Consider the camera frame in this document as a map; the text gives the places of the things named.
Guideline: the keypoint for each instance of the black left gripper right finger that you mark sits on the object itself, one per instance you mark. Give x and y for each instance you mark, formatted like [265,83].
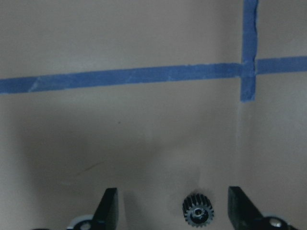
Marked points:
[243,214]

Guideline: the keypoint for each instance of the small black gear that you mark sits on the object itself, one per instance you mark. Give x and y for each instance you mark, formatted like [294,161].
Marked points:
[197,210]

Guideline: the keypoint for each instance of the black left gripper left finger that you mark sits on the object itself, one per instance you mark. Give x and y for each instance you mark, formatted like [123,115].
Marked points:
[106,214]

